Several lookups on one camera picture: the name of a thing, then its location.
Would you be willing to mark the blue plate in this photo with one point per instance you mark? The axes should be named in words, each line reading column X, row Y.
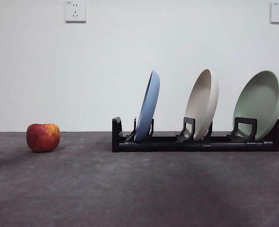
column 148, row 106

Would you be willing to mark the red apple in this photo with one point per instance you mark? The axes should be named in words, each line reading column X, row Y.
column 42, row 139

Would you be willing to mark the black plate rack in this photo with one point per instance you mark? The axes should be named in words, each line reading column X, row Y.
column 167, row 146

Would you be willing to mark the beige plate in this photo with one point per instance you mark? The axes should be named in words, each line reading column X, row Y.
column 203, row 106

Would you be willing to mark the green plate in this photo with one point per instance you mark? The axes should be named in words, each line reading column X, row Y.
column 257, row 104

